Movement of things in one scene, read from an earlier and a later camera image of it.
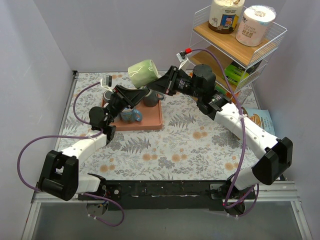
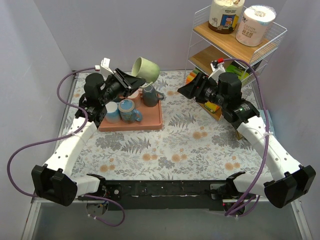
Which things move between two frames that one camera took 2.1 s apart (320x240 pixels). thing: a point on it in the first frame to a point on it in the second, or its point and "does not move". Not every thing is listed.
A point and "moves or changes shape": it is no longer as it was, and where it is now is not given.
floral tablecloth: (191, 147) does not move
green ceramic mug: (143, 73) moves or changes shape
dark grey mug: (152, 98) does not move
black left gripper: (119, 94) to (122, 81)
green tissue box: (237, 70) does not move
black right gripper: (171, 81) to (200, 86)
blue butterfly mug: (130, 115) does not move
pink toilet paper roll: (253, 27) does not move
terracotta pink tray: (152, 116) does not move
